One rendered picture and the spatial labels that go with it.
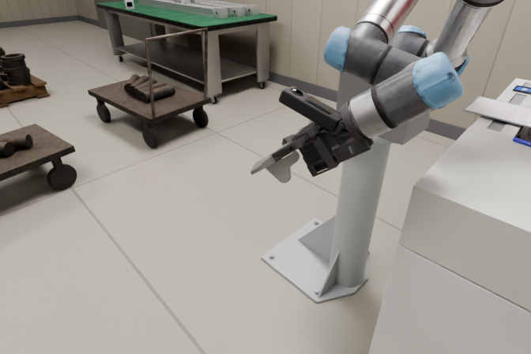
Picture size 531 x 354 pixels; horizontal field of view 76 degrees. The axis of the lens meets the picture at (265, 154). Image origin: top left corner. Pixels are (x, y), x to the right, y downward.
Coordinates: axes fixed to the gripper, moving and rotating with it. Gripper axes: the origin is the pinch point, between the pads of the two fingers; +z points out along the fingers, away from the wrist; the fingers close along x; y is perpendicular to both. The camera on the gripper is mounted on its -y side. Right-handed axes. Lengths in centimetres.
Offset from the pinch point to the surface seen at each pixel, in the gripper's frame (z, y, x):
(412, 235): -16.0, 28.0, 4.8
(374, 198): 11, 43, 63
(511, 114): -39, 27, 49
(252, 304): 76, 62, 39
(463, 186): -27.7, 23.1, 7.9
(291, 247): 70, 60, 77
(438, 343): -9, 53, 4
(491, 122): -35, 26, 43
